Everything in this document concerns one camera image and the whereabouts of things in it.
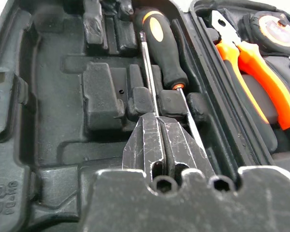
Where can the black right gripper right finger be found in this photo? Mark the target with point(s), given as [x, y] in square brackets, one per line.
[181, 145]

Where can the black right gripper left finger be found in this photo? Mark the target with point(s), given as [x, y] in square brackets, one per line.
[148, 142]

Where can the thin metal screwdriver shaft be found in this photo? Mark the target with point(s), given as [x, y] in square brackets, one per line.
[148, 72]

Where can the black plastic tool case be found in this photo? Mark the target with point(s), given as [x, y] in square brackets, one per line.
[62, 96]

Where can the black orange tape measure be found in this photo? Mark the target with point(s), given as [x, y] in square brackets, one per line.
[276, 31]

